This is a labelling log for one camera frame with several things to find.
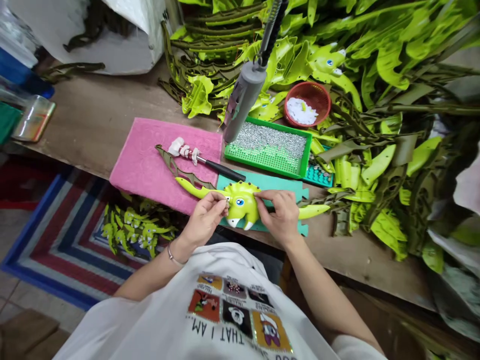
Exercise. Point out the heap of white plastic pieces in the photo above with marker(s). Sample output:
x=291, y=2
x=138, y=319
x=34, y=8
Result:
x=300, y=110

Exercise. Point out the person's left hand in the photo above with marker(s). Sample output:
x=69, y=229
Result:
x=200, y=225

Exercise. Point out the person's body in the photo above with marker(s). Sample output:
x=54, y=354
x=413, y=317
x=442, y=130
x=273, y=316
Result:
x=210, y=311

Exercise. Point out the pink towel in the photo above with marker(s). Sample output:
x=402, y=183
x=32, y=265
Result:
x=150, y=165

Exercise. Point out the person's right hand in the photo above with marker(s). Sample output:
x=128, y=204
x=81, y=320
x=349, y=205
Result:
x=281, y=217

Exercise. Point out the teal foam mat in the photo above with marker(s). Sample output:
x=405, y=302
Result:
x=277, y=182

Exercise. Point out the striped woven bag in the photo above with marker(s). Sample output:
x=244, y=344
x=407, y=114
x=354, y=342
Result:
x=56, y=240

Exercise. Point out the lime green dinosaur toy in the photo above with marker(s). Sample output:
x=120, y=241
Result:
x=240, y=208

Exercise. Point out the olive strip part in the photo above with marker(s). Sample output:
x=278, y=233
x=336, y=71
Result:
x=71, y=69

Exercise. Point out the pile of silver screws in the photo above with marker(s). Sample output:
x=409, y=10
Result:
x=270, y=138

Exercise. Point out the white plastic bag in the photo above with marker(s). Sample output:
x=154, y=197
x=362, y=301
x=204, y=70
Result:
x=465, y=195

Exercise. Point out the green perforated screw tray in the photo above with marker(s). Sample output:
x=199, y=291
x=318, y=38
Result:
x=262, y=157

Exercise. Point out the clear plastic container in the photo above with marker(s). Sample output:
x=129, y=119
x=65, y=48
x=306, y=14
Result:
x=33, y=118

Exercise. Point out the pile of green dinosaur parts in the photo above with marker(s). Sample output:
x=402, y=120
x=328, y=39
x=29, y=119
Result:
x=375, y=75

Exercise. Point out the grey hanging electric screwdriver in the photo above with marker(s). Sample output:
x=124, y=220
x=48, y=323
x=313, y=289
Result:
x=243, y=101

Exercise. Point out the hammer with taped head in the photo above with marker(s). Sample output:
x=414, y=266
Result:
x=202, y=160

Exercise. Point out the olive green wing piece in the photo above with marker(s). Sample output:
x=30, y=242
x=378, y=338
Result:
x=176, y=167

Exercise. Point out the heap of assembled dinosaur toys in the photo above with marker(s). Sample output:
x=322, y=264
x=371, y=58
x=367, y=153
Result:
x=138, y=228

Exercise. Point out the small teal screw holder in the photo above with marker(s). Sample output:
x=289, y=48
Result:
x=318, y=174

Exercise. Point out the red mesh basket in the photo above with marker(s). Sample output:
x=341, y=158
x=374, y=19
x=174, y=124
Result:
x=315, y=95

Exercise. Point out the white sack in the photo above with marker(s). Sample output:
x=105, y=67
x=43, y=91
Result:
x=123, y=41

